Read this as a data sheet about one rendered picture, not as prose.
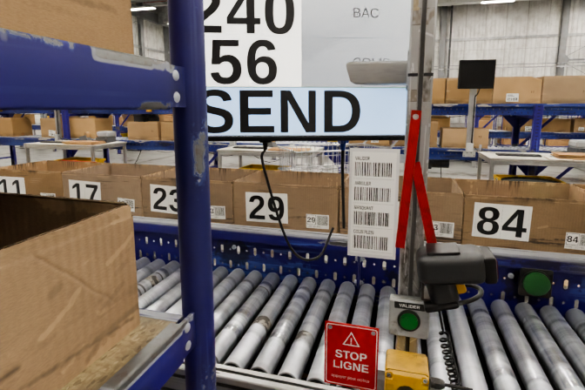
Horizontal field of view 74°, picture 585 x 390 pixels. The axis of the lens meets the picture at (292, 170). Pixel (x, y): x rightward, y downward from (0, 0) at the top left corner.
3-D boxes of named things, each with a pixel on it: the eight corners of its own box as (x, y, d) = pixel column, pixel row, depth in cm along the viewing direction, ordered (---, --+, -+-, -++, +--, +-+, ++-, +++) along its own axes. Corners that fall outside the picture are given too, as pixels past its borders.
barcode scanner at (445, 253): (503, 318, 60) (498, 252, 58) (421, 317, 63) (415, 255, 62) (494, 298, 66) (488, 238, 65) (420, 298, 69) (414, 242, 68)
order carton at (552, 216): (460, 246, 123) (463, 194, 121) (449, 221, 151) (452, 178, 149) (606, 259, 113) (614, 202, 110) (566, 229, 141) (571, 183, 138)
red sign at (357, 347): (324, 382, 75) (325, 321, 73) (325, 379, 76) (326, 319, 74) (410, 399, 71) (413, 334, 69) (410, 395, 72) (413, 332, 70)
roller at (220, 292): (150, 373, 92) (140, 354, 92) (238, 280, 142) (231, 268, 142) (165, 366, 91) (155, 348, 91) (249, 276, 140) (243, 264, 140)
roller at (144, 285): (54, 334, 99) (69, 332, 98) (170, 258, 148) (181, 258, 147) (59, 353, 99) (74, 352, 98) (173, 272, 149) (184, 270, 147)
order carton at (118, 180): (63, 211, 166) (60, 171, 163) (113, 196, 193) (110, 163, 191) (143, 218, 155) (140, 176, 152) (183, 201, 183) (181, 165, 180)
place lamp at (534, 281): (522, 295, 113) (525, 272, 112) (521, 293, 114) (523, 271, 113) (550, 299, 111) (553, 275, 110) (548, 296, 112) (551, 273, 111)
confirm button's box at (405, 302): (387, 336, 68) (389, 299, 67) (388, 326, 71) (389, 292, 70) (428, 342, 67) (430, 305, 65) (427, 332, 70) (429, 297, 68)
